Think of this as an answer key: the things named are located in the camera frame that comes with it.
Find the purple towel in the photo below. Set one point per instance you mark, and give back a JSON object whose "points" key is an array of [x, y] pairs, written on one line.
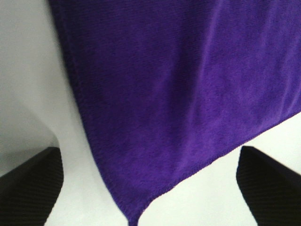
{"points": [[166, 87]]}

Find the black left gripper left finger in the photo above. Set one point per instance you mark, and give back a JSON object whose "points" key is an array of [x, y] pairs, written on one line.
{"points": [[28, 192]]}

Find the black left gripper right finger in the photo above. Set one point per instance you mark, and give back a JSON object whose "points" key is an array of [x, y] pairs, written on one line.
{"points": [[271, 190]]}

